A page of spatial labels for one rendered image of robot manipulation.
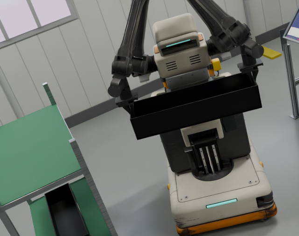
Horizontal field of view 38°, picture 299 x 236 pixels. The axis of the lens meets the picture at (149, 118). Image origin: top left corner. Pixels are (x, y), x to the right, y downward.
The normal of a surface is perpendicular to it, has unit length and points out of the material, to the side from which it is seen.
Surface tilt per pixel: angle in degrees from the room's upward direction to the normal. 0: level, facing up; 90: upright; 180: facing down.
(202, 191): 0
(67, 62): 90
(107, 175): 0
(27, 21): 90
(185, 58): 98
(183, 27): 42
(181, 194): 0
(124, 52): 48
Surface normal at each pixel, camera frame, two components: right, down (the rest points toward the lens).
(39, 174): -0.28, -0.84
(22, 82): 0.33, 0.37
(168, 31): -0.20, -0.29
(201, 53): 0.06, 0.59
